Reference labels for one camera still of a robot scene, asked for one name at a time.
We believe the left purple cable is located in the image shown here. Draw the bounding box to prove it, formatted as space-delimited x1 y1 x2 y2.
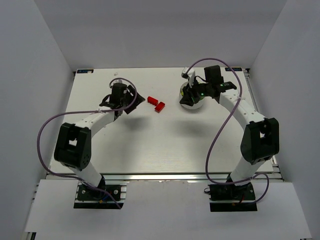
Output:
36 77 138 210

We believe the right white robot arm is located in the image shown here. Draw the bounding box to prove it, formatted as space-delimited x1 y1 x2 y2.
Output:
179 65 280 187

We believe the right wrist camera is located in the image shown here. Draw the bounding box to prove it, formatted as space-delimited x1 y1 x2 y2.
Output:
181 67 196 88

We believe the blue corner sticker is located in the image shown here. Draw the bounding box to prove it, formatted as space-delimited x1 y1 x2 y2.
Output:
76 69 94 74
224 67 243 72

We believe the left blue corner sticker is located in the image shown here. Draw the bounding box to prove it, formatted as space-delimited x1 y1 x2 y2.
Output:
76 69 94 74

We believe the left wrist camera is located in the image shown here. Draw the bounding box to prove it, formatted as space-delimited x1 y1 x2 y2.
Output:
109 78 123 88

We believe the red long lego brick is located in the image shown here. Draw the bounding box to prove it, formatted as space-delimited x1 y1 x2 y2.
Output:
147 96 159 106

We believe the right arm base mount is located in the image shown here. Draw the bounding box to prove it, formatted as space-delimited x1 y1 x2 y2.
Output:
204 183 258 213

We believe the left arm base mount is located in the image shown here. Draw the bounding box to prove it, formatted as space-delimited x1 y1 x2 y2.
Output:
73 181 127 210

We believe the white round divided container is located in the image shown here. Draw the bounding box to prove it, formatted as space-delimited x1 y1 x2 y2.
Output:
178 82 205 111

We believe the right blue corner sticker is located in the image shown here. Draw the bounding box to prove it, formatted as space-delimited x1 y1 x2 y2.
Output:
224 67 243 72

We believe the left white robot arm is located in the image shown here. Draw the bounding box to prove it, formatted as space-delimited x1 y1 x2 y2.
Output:
53 82 145 192

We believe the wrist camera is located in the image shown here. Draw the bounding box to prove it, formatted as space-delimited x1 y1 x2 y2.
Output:
181 67 196 88
109 78 123 88

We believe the red square lego brick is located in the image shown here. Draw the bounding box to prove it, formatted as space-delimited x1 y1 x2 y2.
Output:
154 101 165 113

